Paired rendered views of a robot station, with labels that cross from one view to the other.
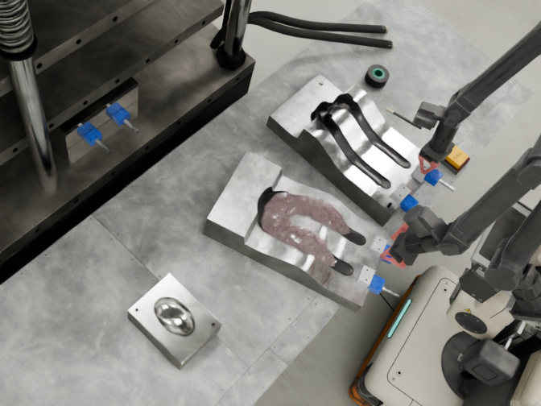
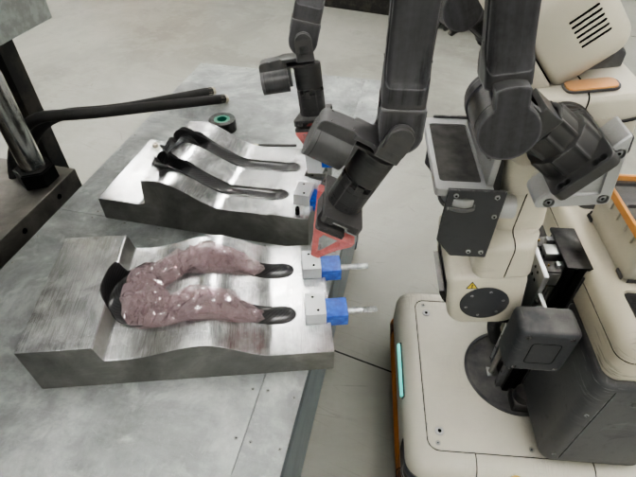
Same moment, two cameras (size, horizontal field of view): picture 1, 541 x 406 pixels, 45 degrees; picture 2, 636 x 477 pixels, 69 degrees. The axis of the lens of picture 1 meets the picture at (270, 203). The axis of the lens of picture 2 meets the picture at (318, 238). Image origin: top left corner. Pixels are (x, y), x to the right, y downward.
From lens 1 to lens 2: 1.07 m
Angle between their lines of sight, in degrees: 18
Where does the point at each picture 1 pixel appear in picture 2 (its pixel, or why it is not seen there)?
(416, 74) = (265, 110)
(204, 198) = not seen: hidden behind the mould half
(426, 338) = (441, 373)
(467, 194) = (389, 234)
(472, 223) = (406, 50)
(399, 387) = (450, 448)
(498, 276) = (503, 126)
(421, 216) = (323, 120)
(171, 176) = not seen: outside the picture
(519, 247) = (508, 35)
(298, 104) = (133, 173)
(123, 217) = not seen: outside the picture
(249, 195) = (85, 288)
